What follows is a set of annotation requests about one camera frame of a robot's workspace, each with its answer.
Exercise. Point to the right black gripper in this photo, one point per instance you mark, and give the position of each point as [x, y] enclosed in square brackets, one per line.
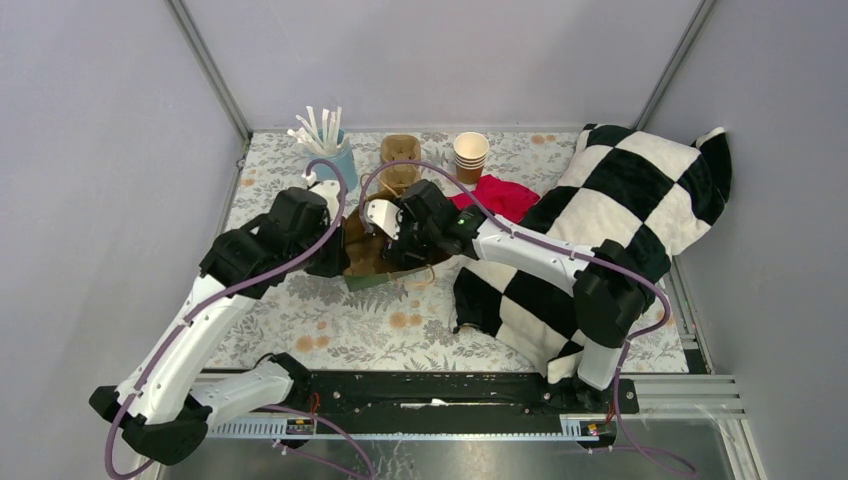
[397, 249]

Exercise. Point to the black white checkered blanket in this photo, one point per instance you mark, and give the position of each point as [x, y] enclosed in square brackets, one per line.
[653, 196]

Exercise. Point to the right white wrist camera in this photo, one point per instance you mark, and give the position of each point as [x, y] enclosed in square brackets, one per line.
[384, 215]

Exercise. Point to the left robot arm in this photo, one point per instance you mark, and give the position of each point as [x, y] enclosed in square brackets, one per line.
[156, 410]

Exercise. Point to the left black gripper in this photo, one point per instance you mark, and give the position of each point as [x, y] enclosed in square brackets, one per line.
[340, 260]

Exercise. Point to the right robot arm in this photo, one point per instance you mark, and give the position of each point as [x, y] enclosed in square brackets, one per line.
[607, 292]

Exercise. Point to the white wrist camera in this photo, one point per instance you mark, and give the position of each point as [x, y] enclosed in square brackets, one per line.
[329, 190]
[384, 215]

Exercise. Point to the green brown paper bag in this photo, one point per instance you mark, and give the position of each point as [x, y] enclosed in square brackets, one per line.
[364, 247]

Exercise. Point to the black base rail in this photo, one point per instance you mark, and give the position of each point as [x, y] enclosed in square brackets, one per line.
[445, 403]

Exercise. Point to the stack of brown paper cups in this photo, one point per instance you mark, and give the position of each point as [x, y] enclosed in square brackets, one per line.
[470, 155]

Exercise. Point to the red cloth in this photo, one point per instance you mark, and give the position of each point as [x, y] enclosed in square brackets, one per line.
[509, 199]

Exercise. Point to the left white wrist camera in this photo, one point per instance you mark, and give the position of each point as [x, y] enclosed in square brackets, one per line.
[329, 190]

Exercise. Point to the brown cardboard cup carrier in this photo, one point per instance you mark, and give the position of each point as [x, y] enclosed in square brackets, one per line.
[395, 148]

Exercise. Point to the light blue straw cup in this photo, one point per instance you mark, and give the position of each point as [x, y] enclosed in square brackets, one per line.
[343, 159]

